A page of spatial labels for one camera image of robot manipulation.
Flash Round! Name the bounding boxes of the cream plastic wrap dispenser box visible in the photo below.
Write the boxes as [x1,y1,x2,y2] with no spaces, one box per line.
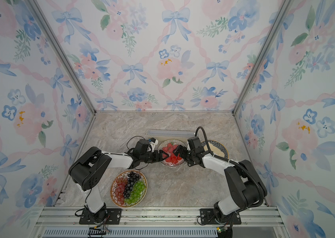
[146,130,195,141]

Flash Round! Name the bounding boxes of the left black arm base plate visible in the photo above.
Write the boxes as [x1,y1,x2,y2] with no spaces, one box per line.
[78,208,123,225]

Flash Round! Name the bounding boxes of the mixed colour grapes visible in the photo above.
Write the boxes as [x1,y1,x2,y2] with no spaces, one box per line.
[113,171,146,206]

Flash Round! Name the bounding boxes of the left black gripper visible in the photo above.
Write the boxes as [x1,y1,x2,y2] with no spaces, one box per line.
[141,150,169,164]

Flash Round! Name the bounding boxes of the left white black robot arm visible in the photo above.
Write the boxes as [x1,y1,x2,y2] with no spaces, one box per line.
[68,139,168,225]

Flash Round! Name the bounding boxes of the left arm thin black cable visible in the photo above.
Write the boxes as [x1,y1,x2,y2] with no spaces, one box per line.
[74,135,150,217]

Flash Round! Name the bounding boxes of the dark blue yellow-rimmed plate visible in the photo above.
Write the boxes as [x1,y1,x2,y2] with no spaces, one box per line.
[201,139,229,160]

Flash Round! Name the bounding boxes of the aluminium mounting rail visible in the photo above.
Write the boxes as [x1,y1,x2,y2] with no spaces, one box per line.
[30,206,289,238]

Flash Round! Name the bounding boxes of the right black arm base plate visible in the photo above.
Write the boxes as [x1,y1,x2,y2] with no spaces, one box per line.
[199,208,241,226]

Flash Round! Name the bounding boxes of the round plate with grapes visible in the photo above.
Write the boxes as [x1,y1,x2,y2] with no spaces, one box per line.
[110,169,149,208]

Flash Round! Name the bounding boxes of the red strawberries pile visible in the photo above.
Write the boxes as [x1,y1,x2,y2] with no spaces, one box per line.
[162,143,178,166]

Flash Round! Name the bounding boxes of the slice of bread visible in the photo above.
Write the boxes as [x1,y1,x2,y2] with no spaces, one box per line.
[209,144,226,158]

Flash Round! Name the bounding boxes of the glass bowl with striped rim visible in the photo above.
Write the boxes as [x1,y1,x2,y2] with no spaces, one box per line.
[158,139,189,167]

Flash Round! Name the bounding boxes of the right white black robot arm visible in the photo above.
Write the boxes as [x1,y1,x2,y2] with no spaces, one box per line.
[172,136,267,224]

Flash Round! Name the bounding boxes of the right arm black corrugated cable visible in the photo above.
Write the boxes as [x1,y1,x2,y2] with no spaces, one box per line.
[194,126,265,208]

